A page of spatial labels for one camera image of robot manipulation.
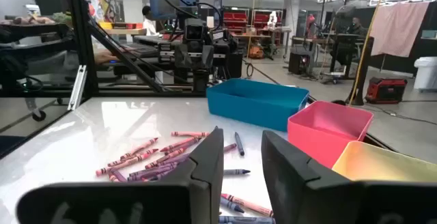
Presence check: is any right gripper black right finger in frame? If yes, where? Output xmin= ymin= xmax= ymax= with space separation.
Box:
xmin=261 ymin=130 xmax=437 ymax=224

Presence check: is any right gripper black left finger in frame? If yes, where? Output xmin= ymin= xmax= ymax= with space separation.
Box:
xmin=16 ymin=127 xmax=225 ymax=224

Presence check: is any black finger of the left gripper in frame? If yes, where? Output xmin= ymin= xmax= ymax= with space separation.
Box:
xmin=174 ymin=42 xmax=192 ymax=70
xmin=201 ymin=43 xmax=215 ymax=70

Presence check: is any person's forearm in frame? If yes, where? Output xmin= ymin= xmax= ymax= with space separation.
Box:
xmin=27 ymin=49 xmax=98 ymax=76

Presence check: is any black laptop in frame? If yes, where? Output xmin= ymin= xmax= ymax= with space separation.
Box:
xmin=119 ymin=42 xmax=160 ymax=59

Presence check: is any red storage shelf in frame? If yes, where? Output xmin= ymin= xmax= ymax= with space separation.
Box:
xmin=223 ymin=10 xmax=249 ymax=36
xmin=252 ymin=9 xmax=284 ymax=30

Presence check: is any person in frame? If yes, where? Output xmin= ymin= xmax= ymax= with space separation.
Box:
xmin=141 ymin=5 xmax=160 ymax=37
xmin=344 ymin=16 xmax=370 ymax=47

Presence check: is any orange bag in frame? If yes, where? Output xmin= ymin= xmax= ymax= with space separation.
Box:
xmin=248 ymin=44 xmax=266 ymax=60

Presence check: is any red plastic bin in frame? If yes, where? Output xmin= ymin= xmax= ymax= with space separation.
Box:
xmin=287 ymin=100 xmax=375 ymax=169

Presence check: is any blue plastic bin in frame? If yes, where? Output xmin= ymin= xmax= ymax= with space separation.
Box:
xmin=206 ymin=78 xmax=310 ymax=132

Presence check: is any person's hand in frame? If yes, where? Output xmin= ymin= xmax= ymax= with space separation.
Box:
xmin=94 ymin=50 xmax=120 ymax=65

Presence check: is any pink crayon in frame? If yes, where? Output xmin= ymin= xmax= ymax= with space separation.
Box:
xmin=95 ymin=154 xmax=151 ymax=177

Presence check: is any yellow plastic bin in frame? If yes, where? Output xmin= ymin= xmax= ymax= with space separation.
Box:
xmin=331 ymin=141 xmax=437 ymax=184

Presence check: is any black computer tower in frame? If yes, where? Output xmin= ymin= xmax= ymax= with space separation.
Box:
xmin=288 ymin=44 xmax=317 ymax=76

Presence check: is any red black tool case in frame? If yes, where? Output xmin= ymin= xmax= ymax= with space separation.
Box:
xmin=365 ymin=76 xmax=408 ymax=104

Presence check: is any dark desk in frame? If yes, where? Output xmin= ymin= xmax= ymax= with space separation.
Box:
xmin=327 ymin=32 xmax=361 ymax=81

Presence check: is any black cart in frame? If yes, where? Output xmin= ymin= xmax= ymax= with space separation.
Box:
xmin=0 ymin=21 xmax=74 ymax=122

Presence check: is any white trash bin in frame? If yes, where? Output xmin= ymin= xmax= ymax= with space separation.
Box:
xmin=413 ymin=56 xmax=437 ymax=92

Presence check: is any pink hanging cloth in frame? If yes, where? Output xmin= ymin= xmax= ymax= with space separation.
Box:
xmin=370 ymin=1 xmax=430 ymax=58

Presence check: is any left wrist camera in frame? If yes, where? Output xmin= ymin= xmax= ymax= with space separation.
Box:
xmin=184 ymin=18 xmax=206 ymax=43

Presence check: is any colourful wall poster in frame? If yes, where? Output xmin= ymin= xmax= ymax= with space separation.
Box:
xmin=83 ymin=0 xmax=119 ymax=23

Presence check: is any silver metal bracket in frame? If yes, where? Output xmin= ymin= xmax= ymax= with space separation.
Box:
xmin=67 ymin=64 xmax=88 ymax=111

